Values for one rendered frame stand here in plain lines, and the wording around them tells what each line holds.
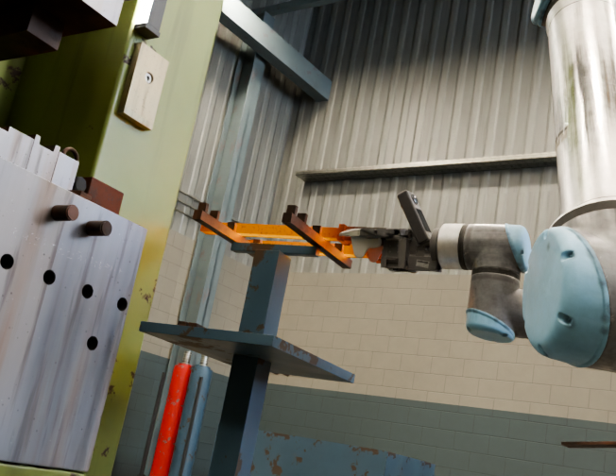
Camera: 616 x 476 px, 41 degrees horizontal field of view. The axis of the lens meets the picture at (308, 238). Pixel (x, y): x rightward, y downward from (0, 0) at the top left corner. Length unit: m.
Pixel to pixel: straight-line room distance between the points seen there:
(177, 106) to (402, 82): 9.33
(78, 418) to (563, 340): 0.87
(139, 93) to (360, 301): 8.53
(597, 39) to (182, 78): 1.03
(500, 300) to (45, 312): 0.79
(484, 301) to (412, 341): 8.19
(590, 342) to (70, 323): 0.87
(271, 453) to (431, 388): 4.50
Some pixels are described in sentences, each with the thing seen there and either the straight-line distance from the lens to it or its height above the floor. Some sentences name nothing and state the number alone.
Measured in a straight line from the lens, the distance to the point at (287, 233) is 1.75.
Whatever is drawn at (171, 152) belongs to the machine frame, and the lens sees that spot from 1.90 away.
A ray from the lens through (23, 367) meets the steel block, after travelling 1.38.
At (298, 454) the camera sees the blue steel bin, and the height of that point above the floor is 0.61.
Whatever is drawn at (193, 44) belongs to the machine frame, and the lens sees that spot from 2.00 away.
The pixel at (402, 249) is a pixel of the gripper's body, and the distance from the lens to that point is 1.62.
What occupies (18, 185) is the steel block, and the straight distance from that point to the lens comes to 1.36.
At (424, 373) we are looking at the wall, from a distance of 9.55.
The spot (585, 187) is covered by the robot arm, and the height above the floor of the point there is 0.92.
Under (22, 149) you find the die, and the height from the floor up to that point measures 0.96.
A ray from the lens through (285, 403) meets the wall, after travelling 10.49.
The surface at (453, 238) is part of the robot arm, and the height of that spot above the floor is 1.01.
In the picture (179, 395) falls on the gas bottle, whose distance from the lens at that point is 8.93.
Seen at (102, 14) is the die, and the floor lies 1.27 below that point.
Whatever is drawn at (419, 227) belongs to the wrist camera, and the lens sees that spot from 1.62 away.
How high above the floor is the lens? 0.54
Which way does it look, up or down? 16 degrees up
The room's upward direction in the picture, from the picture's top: 11 degrees clockwise
